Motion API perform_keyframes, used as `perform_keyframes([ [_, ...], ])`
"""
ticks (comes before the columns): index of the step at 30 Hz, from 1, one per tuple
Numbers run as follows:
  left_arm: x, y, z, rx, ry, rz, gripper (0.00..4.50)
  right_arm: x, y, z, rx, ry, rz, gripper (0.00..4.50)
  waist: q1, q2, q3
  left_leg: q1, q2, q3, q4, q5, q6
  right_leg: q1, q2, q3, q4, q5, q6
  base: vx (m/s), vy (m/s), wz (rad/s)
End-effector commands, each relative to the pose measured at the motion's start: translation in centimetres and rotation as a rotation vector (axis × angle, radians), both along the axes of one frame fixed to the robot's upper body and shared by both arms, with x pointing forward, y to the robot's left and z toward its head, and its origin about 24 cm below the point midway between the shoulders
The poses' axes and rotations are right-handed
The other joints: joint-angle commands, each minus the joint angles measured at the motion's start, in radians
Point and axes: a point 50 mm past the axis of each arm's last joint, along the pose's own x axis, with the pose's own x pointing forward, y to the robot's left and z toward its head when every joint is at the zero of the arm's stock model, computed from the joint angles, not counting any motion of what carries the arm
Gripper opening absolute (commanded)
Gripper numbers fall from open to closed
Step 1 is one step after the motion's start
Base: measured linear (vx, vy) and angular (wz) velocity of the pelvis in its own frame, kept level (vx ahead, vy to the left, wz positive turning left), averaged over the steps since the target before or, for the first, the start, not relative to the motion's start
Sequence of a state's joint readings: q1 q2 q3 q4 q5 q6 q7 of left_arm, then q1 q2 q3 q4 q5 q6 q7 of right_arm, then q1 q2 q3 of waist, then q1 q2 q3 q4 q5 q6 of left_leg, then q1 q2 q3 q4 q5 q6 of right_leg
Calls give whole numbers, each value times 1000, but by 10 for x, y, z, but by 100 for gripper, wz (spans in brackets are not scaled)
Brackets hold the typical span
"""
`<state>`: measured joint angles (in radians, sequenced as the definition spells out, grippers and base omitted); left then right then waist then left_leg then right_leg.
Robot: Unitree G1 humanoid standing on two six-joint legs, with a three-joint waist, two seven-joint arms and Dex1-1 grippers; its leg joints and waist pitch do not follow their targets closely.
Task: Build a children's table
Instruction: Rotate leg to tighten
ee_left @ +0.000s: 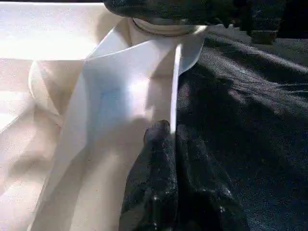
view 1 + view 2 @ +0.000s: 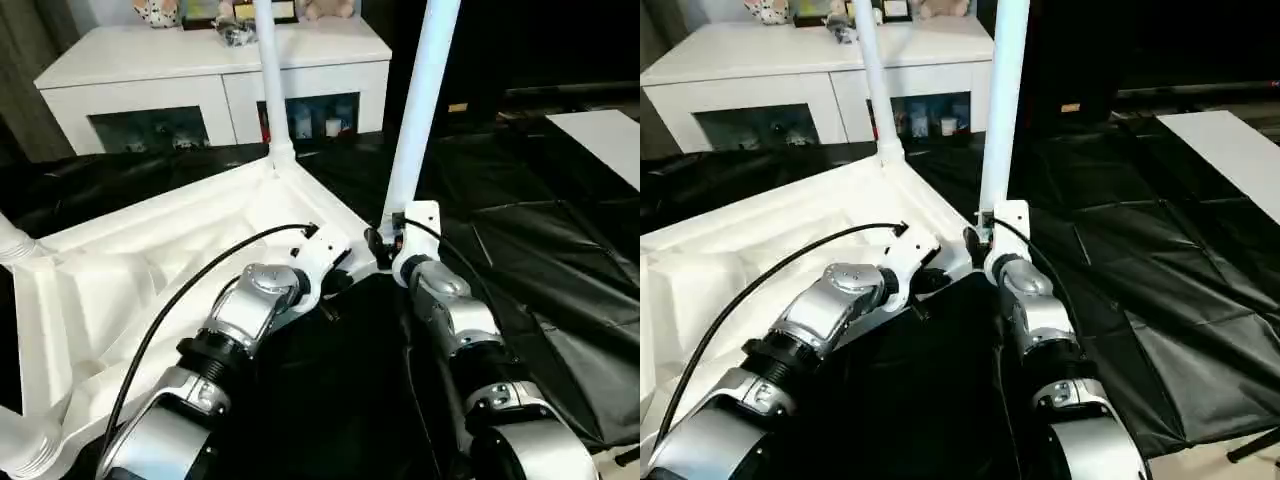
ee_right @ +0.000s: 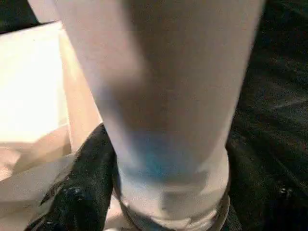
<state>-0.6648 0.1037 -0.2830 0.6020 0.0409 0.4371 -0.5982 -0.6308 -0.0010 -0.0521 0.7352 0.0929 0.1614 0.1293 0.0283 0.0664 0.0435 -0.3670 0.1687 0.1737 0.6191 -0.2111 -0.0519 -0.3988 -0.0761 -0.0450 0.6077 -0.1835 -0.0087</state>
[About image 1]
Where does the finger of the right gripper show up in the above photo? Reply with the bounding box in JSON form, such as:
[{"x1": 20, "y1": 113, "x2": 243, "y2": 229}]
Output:
[{"x1": 103, "y1": 0, "x2": 238, "y2": 27}]

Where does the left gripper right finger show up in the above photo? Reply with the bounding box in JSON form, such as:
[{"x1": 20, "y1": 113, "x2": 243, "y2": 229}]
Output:
[{"x1": 176, "y1": 124, "x2": 249, "y2": 231}]

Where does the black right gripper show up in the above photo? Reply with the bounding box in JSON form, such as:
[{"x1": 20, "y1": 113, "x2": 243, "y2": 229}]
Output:
[{"x1": 237, "y1": 0, "x2": 287, "y2": 44}]

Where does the white plastic table top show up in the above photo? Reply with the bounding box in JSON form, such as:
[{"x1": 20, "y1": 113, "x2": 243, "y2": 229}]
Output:
[{"x1": 0, "y1": 2, "x2": 205, "y2": 231}]

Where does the black work mat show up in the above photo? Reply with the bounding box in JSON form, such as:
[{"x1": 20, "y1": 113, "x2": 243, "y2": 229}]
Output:
[{"x1": 174, "y1": 24, "x2": 308, "y2": 231}]

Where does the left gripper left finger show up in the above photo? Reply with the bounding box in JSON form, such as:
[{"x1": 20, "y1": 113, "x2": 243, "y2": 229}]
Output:
[{"x1": 120, "y1": 119, "x2": 180, "y2": 231}]

